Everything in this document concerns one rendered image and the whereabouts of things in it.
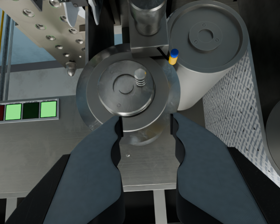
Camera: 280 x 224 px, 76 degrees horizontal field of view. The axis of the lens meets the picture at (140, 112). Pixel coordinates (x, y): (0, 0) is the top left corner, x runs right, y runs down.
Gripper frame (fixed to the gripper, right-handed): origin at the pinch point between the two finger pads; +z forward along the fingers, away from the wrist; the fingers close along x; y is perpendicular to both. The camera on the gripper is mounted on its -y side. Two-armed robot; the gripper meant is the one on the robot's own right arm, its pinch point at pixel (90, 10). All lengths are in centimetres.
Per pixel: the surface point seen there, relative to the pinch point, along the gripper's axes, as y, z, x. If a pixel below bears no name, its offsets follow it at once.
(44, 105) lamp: 8.1, 29.3, -25.5
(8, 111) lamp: 9.3, 29.3, -37.8
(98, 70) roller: 13.1, -3.5, 2.1
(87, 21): 3.8, -2.0, 0.1
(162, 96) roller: 17.6, -3.5, 10.7
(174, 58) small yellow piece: 14.7, -8.4, 12.1
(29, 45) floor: -109, 167, -130
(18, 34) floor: -109, 145, -128
